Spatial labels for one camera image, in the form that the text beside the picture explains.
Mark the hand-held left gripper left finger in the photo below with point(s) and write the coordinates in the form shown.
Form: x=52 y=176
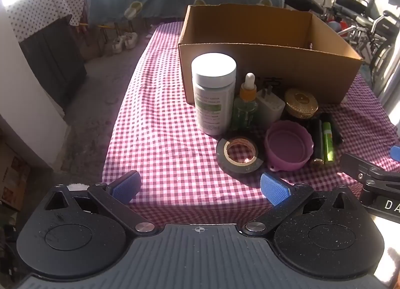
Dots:
x=126 y=187

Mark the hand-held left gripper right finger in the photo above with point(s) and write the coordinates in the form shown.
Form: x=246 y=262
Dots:
x=275 y=189

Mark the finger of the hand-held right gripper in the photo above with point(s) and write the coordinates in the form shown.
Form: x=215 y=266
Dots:
x=396 y=153
x=368 y=172

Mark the black electrical tape roll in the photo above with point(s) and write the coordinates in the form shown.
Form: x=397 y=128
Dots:
x=223 y=159

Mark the white charger plug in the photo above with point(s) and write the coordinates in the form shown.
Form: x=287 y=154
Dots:
x=271 y=106

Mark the brown cardboard box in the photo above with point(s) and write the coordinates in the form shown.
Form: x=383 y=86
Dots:
x=281 y=70

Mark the pink silicone bowl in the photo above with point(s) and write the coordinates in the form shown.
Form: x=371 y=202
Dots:
x=287 y=145

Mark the green lip balm tube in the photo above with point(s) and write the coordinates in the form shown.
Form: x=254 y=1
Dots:
x=328 y=143

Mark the black gold-tipped tube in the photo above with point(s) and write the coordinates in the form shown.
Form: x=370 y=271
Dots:
x=317 y=142

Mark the red checkered tablecloth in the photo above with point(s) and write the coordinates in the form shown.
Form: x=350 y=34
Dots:
x=162 y=126

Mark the green glass dropper bottle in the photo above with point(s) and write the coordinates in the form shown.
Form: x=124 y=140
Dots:
x=245 y=111

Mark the gold lidded cosmetic jar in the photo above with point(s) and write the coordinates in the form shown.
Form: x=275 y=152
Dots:
x=301 y=101

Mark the white lidded pill bottle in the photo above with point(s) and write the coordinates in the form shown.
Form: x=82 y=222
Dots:
x=212 y=101

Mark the brown cardboard carton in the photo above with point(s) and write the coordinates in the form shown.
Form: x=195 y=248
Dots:
x=14 y=176

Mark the black wheelchair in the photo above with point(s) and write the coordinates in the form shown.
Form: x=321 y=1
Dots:
x=375 y=26

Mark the dark wooden cabinet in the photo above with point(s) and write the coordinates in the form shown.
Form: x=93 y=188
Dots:
x=56 y=64

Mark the white shoe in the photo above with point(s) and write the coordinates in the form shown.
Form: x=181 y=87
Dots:
x=131 y=40
x=118 y=44

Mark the black cat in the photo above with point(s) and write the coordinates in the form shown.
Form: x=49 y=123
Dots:
x=301 y=0

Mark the white polka-dot cloth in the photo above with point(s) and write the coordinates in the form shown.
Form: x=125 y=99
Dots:
x=40 y=8

